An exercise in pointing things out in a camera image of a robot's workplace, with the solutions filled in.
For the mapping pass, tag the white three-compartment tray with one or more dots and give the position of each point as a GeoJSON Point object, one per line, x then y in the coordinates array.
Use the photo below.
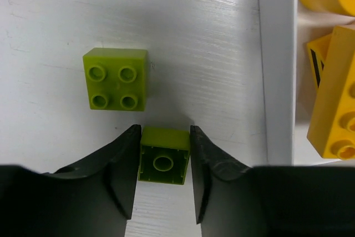
{"type": "Point", "coordinates": [289, 91]}

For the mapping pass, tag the yellow 2x4 lego brick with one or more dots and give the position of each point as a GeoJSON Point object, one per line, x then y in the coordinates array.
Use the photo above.
{"type": "Point", "coordinates": [331, 129]}

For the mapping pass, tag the green 2x2 lego upright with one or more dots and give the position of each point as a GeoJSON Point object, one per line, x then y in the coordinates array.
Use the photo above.
{"type": "Point", "coordinates": [116, 78]}

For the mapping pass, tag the yellow sloped printed lego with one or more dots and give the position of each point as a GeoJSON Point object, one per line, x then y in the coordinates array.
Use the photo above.
{"type": "Point", "coordinates": [317, 52]}

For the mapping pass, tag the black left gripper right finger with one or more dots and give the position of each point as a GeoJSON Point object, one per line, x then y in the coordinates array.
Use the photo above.
{"type": "Point", "coordinates": [232, 199]}

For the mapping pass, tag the green 2x2 lego upturned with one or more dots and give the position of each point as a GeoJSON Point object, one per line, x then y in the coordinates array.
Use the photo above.
{"type": "Point", "coordinates": [164, 155]}

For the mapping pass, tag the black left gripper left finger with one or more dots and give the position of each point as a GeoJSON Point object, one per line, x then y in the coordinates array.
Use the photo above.
{"type": "Point", "coordinates": [93, 196]}

